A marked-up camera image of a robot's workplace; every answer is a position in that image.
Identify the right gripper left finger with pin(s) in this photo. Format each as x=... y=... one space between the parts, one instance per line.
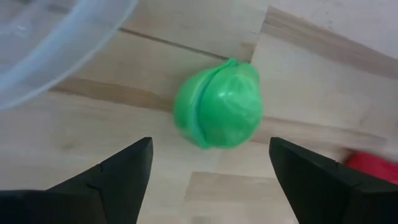
x=93 y=199

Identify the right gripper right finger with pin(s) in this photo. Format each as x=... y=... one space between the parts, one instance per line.
x=329 y=199

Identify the green toy cabbage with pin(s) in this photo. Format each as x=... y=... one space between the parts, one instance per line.
x=224 y=105

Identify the red-orange toy produce green top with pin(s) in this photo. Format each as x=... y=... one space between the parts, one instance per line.
x=376 y=167

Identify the clear plastic tupperware container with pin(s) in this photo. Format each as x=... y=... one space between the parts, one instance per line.
x=31 y=46

